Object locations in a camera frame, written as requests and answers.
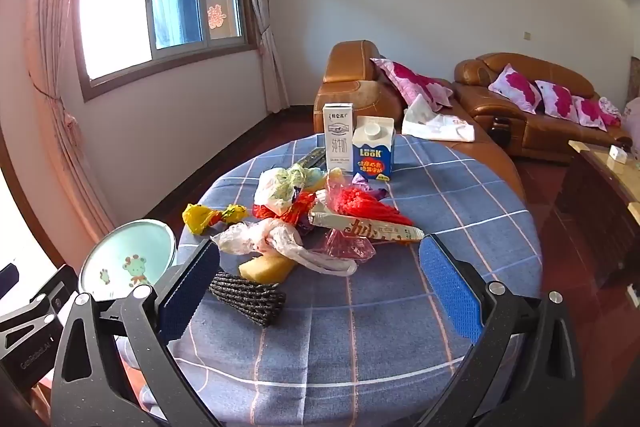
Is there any sliding glass window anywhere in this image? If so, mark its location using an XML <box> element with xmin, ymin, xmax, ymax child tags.
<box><xmin>75</xmin><ymin>0</ymin><xmax>251</xmax><ymax>102</ymax></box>

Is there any large pink floral pillow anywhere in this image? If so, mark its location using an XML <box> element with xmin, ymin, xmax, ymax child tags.
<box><xmin>370</xmin><ymin>58</ymin><xmax>455</xmax><ymax>112</ymax></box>

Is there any pink cloth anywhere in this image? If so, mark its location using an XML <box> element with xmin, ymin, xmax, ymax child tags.
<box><xmin>622</xmin><ymin>97</ymin><xmax>640</xmax><ymax>148</ymax></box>

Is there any dark flat packet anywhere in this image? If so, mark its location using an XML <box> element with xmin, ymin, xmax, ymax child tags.
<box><xmin>295</xmin><ymin>148</ymin><xmax>328</xmax><ymax>170</ymax></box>

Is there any orange leather armchair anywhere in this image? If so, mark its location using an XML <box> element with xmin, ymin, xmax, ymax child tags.
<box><xmin>313</xmin><ymin>40</ymin><xmax>526</xmax><ymax>198</ymax></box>

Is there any yellow sponge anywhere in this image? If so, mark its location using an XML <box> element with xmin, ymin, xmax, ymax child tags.
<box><xmin>238</xmin><ymin>253</ymin><xmax>296</xmax><ymax>284</ymax></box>

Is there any red plastic bag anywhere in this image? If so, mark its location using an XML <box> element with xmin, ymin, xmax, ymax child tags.
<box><xmin>325</xmin><ymin>184</ymin><xmax>416</xmax><ymax>228</ymax></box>

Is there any orange leather sofa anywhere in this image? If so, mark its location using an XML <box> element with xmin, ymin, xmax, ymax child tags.
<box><xmin>453</xmin><ymin>53</ymin><xmax>632</xmax><ymax>165</ymax></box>

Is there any long beige snack wrapper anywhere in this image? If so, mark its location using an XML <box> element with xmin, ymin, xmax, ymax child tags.
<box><xmin>307</xmin><ymin>202</ymin><xmax>426</xmax><ymax>246</ymax></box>

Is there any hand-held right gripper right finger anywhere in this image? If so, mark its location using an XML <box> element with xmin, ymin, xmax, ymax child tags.
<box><xmin>415</xmin><ymin>233</ymin><xmax>586</xmax><ymax>427</ymax></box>

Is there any white and green plastic bag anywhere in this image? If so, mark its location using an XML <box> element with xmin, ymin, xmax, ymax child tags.
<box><xmin>254</xmin><ymin>164</ymin><xmax>328</xmax><ymax>210</ymax></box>

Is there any small white floral cushion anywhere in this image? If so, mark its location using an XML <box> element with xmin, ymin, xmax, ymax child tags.
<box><xmin>597</xmin><ymin>97</ymin><xmax>624</xmax><ymax>128</ymax></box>

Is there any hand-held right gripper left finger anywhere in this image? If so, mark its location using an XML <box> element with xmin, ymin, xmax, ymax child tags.
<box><xmin>50</xmin><ymin>238</ymin><xmax>222</xmax><ymax>427</ymax></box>

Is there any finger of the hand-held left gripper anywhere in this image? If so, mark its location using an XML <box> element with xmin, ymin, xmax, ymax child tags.
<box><xmin>0</xmin><ymin>263</ymin><xmax>21</xmax><ymax>304</ymax></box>
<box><xmin>0</xmin><ymin>280</ymin><xmax>78</xmax><ymax>334</ymax></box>

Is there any orange-red plastic bag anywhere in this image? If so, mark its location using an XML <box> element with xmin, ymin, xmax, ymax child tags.
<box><xmin>251</xmin><ymin>202</ymin><xmax>307</xmax><ymax>228</ymax></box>

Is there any purple foil wrapper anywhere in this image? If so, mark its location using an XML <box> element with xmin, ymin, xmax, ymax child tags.
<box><xmin>351</xmin><ymin>173</ymin><xmax>390</xmax><ymax>202</ymax></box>

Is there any teal cartoon trash bin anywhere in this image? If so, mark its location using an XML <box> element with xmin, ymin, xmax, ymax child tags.
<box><xmin>78</xmin><ymin>218</ymin><xmax>177</xmax><ymax>304</ymax></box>

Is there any blue milk carton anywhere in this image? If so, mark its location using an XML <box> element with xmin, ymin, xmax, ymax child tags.
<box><xmin>351</xmin><ymin>117</ymin><xmax>397</xmax><ymax>182</ymax></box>

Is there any wide pink curtain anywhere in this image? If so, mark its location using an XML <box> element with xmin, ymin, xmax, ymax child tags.
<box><xmin>0</xmin><ymin>0</ymin><xmax>121</xmax><ymax>240</ymax></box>

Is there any white milk carton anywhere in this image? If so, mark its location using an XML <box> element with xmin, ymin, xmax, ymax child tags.
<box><xmin>322</xmin><ymin>103</ymin><xmax>356</xmax><ymax>172</ymax></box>

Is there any narrow pink curtain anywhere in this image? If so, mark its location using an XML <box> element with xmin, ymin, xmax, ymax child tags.
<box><xmin>239</xmin><ymin>0</ymin><xmax>291</xmax><ymax>112</ymax></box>

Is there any yellow plastic bag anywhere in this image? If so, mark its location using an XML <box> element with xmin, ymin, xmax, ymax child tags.
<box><xmin>182</xmin><ymin>203</ymin><xmax>249</xmax><ymax>236</ymax></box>

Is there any pink transparent plastic bag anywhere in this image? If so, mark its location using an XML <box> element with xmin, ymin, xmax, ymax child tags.
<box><xmin>320</xmin><ymin>227</ymin><xmax>377</xmax><ymax>264</ymax></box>

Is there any wooden coffee table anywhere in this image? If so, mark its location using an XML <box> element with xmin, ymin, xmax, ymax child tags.
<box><xmin>555</xmin><ymin>139</ymin><xmax>640</xmax><ymax>308</ymax></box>

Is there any blue plaid tablecloth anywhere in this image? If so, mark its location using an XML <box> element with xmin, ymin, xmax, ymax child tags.
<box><xmin>117</xmin><ymin>133</ymin><xmax>543</xmax><ymax>427</ymax></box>

